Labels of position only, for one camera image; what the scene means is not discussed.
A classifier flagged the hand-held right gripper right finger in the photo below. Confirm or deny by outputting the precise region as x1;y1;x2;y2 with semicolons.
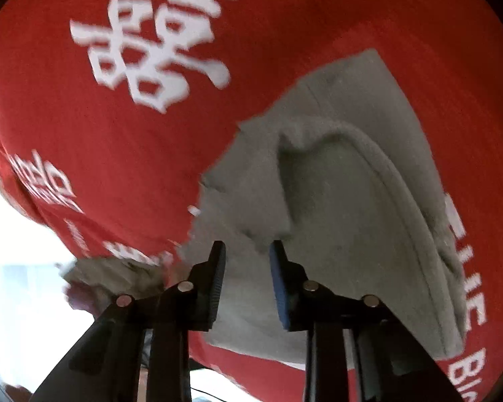
269;240;464;402

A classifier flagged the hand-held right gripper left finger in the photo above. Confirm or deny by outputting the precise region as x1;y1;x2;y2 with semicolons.
29;241;226;402

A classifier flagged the grey sweater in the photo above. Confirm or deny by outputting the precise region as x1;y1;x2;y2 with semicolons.
178;49;466;369

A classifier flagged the olive green garment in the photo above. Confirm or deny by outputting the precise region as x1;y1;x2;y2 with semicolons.
61;257;170;306

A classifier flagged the red printed blanket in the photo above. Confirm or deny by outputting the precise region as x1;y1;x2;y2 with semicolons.
0;0;503;402

